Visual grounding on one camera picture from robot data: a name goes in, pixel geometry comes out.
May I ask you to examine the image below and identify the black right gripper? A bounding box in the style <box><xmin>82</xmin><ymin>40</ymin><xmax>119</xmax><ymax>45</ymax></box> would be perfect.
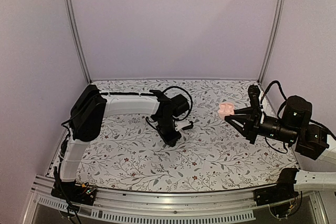
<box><xmin>225</xmin><ymin>106</ymin><xmax>298</xmax><ymax>144</ymax></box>

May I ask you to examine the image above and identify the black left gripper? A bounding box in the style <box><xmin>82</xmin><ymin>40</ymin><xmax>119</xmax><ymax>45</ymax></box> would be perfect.
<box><xmin>156</xmin><ymin>116</ymin><xmax>182</xmax><ymax>147</ymax></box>

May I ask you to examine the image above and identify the white earbuds charging case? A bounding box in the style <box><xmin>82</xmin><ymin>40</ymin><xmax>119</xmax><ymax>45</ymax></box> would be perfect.
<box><xmin>218</xmin><ymin>102</ymin><xmax>235</xmax><ymax>120</ymax></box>

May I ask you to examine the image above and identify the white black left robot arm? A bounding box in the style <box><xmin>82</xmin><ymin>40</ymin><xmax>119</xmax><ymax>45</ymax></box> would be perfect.
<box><xmin>57</xmin><ymin>84</ymin><xmax>194</xmax><ymax>200</ymax></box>

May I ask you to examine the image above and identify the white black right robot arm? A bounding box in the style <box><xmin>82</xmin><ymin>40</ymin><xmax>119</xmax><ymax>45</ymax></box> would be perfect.
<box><xmin>224</xmin><ymin>95</ymin><xmax>335</xmax><ymax>201</ymax></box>

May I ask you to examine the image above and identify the floral patterned table mat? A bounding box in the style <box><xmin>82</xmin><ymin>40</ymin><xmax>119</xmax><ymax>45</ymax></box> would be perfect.
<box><xmin>60</xmin><ymin>80</ymin><xmax>299</xmax><ymax>193</ymax></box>

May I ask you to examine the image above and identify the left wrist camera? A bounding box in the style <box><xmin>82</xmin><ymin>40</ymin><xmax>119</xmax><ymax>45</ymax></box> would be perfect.
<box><xmin>175</xmin><ymin>120</ymin><xmax>194</xmax><ymax>131</ymax></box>

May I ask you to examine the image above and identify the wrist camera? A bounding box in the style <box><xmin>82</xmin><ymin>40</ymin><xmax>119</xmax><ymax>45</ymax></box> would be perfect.
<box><xmin>175</xmin><ymin>120</ymin><xmax>194</xmax><ymax>131</ymax></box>
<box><xmin>248</xmin><ymin>85</ymin><xmax>266</xmax><ymax>115</ymax></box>

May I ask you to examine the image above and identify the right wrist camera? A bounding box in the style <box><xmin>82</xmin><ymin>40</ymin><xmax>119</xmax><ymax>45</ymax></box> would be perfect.
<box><xmin>248</xmin><ymin>85</ymin><xmax>266</xmax><ymax>115</ymax></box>

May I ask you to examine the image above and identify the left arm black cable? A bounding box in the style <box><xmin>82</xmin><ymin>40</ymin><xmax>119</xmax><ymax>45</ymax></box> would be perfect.
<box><xmin>162</xmin><ymin>86</ymin><xmax>194</xmax><ymax>120</ymax></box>

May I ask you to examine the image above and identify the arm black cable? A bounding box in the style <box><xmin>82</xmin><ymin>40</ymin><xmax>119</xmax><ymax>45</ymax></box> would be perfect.
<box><xmin>162</xmin><ymin>86</ymin><xmax>194</xmax><ymax>120</ymax></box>
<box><xmin>259</xmin><ymin>80</ymin><xmax>289</xmax><ymax>120</ymax></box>

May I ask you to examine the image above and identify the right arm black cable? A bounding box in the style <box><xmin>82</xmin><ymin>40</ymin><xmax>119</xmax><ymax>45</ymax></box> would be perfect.
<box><xmin>259</xmin><ymin>80</ymin><xmax>289</xmax><ymax>120</ymax></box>

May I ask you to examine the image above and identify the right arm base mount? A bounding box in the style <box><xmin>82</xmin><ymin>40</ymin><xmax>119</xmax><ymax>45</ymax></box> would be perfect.
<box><xmin>253</xmin><ymin>168</ymin><xmax>303</xmax><ymax>220</ymax></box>

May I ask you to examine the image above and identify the right aluminium corner post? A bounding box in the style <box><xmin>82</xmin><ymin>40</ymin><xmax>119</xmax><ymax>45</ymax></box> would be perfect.
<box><xmin>258</xmin><ymin>0</ymin><xmax>285</xmax><ymax>84</ymax></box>

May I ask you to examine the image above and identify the aluminium corner post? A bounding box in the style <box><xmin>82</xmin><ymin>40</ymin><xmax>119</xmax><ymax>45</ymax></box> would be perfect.
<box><xmin>64</xmin><ymin>0</ymin><xmax>92</xmax><ymax>83</ymax></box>
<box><xmin>258</xmin><ymin>0</ymin><xmax>285</xmax><ymax>84</ymax></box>

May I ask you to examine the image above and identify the aluminium front rail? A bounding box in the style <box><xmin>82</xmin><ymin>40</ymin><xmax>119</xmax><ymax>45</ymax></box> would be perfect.
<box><xmin>23</xmin><ymin>175</ymin><xmax>332</xmax><ymax>223</ymax></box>

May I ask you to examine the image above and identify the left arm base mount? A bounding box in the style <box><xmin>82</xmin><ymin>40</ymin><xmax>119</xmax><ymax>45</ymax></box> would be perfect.
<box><xmin>51</xmin><ymin>181</ymin><xmax>97</xmax><ymax>206</ymax></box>

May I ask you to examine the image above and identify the left aluminium corner post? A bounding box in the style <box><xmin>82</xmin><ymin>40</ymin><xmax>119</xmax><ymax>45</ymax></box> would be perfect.
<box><xmin>64</xmin><ymin>0</ymin><xmax>92</xmax><ymax>83</ymax></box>

